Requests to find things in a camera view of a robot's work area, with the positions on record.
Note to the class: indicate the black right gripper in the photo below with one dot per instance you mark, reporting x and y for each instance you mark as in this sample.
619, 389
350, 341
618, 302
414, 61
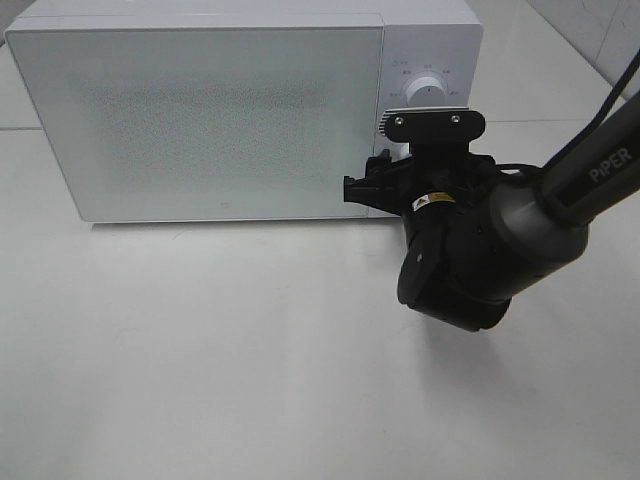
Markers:
392, 186

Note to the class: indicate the white timer knob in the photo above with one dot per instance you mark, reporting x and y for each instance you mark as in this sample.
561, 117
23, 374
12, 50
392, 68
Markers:
396, 152

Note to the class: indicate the white microwave door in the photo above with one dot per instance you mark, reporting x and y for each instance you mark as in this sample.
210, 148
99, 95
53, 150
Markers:
205, 125

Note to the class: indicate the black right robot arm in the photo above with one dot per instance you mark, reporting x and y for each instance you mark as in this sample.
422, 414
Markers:
479, 232

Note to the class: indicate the upper white power knob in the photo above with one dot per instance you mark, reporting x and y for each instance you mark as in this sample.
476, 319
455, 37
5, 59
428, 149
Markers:
426, 90

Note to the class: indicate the white microwave oven body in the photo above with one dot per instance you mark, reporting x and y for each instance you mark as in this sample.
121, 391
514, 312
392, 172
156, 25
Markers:
440, 37

